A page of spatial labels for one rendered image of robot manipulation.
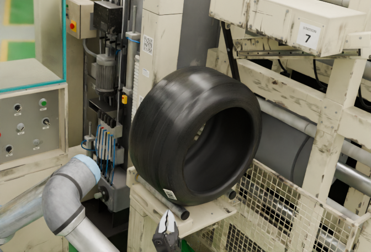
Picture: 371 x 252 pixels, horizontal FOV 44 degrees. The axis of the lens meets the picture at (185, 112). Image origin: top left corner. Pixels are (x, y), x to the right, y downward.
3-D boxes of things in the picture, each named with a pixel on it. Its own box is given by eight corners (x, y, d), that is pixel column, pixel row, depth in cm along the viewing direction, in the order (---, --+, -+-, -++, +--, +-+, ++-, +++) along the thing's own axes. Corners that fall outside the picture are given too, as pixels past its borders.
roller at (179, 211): (144, 176, 216) (137, 182, 215) (142, 169, 213) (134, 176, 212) (191, 215, 193) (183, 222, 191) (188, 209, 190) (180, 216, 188)
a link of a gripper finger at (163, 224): (165, 214, 179) (164, 237, 174) (159, 209, 174) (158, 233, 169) (172, 213, 178) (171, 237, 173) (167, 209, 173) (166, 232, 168)
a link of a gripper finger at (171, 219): (172, 213, 178) (171, 237, 173) (167, 209, 173) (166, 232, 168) (180, 213, 177) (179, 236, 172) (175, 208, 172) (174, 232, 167)
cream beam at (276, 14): (207, 16, 202) (211, -17, 196) (245, 13, 217) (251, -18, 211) (319, 58, 161) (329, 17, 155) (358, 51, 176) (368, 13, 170)
